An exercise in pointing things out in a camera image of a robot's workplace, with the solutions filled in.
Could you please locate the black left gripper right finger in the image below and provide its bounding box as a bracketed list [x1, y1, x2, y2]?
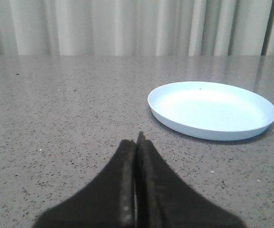
[135, 132, 245, 228]

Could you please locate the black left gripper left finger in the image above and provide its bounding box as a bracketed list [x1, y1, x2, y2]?
[33, 140, 136, 228]

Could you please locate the light blue round plate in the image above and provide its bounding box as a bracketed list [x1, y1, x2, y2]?
[148, 81, 274, 141]

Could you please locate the white pleated curtain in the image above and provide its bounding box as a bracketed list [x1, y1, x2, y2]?
[0, 0, 274, 56]

